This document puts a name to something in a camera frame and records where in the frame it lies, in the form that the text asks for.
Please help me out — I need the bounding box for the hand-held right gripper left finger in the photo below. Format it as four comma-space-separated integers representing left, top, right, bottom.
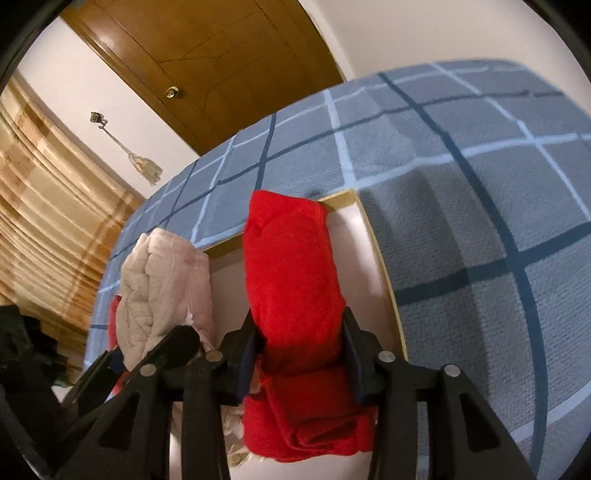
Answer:
55, 308, 259, 480

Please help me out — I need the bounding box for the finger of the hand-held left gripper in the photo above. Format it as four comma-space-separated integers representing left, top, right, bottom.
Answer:
139, 325, 201, 374
60, 347, 139, 416

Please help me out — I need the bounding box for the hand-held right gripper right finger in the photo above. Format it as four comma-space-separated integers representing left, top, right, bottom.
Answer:
342, 306, 540, 480

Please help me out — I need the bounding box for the dark red grey-banded underwear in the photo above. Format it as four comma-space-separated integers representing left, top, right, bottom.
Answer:
106, 294, 134, 395

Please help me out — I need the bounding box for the beige dotted underwear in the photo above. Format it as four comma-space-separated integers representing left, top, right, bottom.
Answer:
115, 227, 218, 370

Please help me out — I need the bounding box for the shallow wooden tray box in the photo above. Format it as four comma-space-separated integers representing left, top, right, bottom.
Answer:
111, 188, 408, 480

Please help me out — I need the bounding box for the beige patterned curtain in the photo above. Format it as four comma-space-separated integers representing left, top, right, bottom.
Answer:
0, 76, 147, 352

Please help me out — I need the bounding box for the beige curtain tieback tassel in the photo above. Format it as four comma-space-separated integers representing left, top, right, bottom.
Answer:
104, 124, 163, 186

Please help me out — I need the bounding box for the blue checked tablecloth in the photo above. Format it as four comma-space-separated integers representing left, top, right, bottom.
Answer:
83, 59, 591, 480

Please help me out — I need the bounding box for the brown wooden door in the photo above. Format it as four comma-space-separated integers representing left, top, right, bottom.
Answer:
59, 0, 346, 157

